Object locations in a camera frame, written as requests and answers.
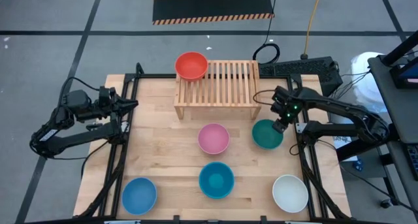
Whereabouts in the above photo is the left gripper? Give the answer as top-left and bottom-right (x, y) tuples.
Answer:
(97, 86), (139, 117)

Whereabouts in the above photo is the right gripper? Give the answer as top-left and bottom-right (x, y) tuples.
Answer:
(270, 86), (303, 134)

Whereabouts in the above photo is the green bowl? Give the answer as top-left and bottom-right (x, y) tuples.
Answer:
(251, 119), (284, 150)

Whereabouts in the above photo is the pink bowl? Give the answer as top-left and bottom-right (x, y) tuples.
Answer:
(197, 123), (231, 155)

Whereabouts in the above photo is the white bowl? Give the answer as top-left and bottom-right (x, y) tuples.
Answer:
(272, 174), (310, 214)

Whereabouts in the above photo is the red bowl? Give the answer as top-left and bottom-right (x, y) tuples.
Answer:
(174, 51), (209, 82)

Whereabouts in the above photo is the teal bowl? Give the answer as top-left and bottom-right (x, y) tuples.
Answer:
(198, 161), (235, 200)

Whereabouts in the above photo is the blue bowl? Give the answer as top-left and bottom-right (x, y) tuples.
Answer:
(121, 177), (158, 216)

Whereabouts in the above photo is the wooden slatted shelf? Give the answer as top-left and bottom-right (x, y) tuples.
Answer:
(173, 59), (263, 121)

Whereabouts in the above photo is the white paper sheet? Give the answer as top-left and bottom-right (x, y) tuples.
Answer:
(332, 134), (353, 162)

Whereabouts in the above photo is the black desk leg bar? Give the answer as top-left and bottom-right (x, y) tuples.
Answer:
(336, 123), (402, 163)

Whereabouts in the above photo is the white bag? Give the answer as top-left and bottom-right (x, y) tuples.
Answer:
(332, 51), (390, 120)

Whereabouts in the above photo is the grey desk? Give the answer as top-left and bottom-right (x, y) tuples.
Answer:
(368, 54), (418, 215)

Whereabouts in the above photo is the black hazard-striped floor mat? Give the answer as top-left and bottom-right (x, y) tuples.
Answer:
(152, 0), (274, 25)

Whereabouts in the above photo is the black monitor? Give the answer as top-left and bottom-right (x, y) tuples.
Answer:
(389, 63), (418, 89)

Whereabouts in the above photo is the black keyboard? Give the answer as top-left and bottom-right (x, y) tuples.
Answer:
(404, 143), (418, 182)

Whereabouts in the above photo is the black pole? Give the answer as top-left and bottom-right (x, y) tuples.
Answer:
(380, 31), (418, 67)

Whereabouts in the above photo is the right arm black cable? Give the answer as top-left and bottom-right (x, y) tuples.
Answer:
(253, 89), (278, 106)

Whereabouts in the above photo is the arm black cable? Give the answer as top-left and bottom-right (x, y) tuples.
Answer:
(57, 76), (101, 104)
(253, 89), (278, 106)

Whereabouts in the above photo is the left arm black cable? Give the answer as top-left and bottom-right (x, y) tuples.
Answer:
(57, 76), (101, 104)

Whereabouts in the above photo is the thin black cable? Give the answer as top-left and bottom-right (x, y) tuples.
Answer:
(80, 139), (110, 179)

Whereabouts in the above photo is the yellow cable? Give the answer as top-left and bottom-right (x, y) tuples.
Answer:
(302, 0), (325, 60)

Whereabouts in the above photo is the coiled black cable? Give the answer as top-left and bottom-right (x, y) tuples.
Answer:
(252, 0), (281, 65)

